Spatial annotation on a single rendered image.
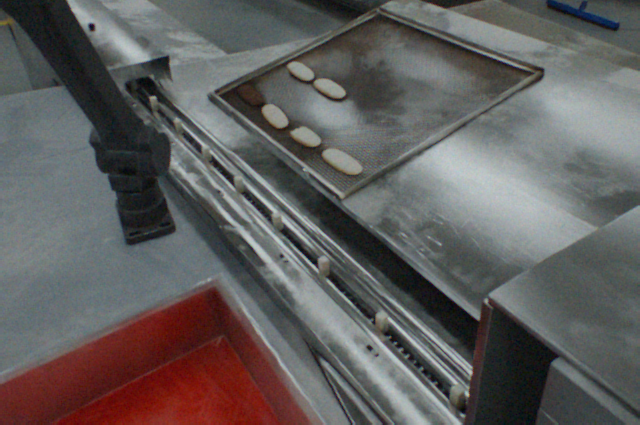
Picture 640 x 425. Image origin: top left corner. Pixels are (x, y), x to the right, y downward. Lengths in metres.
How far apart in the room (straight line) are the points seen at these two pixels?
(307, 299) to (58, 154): 0.73
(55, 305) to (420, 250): 0.56
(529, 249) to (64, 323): 0.68
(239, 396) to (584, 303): 0.61
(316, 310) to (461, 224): 0.26
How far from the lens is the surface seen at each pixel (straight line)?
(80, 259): 1.08
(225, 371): 0.84
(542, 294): 0.25
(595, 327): 0.25
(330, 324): 0.82
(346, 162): 1.05
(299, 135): 1.14
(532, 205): 0.96
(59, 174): 1.32
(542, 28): 1.94
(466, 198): 0.97
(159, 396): 0.84
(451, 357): 0.80
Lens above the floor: 1.48
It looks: 35 degrees down
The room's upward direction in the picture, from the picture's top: 3 degrees counter-clockwise
